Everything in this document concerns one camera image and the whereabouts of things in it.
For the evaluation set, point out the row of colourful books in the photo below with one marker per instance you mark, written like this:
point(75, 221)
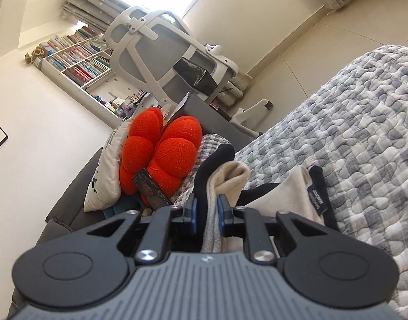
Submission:
point(77, 60)

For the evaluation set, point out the grey white patterned quilt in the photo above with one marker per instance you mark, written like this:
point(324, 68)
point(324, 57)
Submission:
point(357, 140)

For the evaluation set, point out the white printed pillow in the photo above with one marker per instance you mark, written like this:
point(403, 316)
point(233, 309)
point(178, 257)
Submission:
point(104, 180)

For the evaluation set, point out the black smartphone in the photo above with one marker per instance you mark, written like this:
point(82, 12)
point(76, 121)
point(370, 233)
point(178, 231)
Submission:
point(150, 190)

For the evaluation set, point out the cream bear print sweatshirt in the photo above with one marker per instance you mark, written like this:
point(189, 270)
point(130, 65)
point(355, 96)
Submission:
point(230, 176)

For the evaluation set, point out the white bookshelf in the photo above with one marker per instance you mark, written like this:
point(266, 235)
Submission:
point(100, 90)

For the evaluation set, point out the white paper sheet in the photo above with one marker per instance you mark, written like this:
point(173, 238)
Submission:
point(180, 105)

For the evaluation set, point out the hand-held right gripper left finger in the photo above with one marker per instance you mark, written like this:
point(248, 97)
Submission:
point(193, 210)

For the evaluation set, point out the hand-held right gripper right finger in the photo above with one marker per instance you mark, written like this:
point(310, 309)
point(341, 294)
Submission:
point(220, 211)

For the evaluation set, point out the white mesh office chair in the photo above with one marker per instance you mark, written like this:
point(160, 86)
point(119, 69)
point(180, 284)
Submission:
point(157, 40)

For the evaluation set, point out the blue plush toy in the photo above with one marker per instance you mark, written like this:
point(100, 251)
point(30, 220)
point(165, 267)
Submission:
point(117, 210)

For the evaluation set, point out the sunflower ornament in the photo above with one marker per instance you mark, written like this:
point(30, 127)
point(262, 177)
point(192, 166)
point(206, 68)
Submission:
point(34, 56)

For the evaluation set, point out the grey checked pillow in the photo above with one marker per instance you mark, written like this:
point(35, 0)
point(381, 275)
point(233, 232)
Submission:
point(207, 146)

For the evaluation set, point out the grey bedside cabinet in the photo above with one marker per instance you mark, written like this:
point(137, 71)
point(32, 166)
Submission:
point(217, 123)

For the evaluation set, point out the orange pumpkin cushion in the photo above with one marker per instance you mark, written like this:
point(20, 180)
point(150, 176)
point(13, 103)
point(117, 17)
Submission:
point(170, 153)

